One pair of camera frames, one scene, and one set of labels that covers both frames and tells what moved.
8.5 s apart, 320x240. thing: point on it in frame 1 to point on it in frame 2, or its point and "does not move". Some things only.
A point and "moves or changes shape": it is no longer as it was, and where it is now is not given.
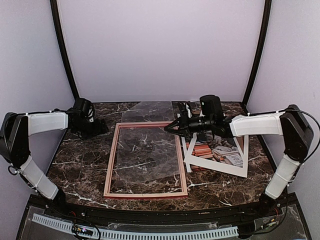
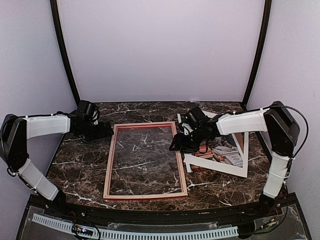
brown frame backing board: (240, 140) does not move
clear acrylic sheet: (146, 154) moves or changes shape
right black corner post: (259, 52) does not move
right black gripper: (182, 123) to (178, 139)
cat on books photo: (209, 146) does not move
